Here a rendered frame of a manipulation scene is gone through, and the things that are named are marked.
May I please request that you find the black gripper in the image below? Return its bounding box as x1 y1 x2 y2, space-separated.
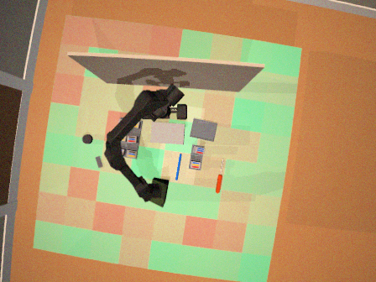
142 104 187 119

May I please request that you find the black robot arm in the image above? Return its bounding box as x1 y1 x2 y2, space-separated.
104 83 185 202

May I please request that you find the orange-handled screwdriver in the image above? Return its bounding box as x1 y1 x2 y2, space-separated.
216 167 222 194

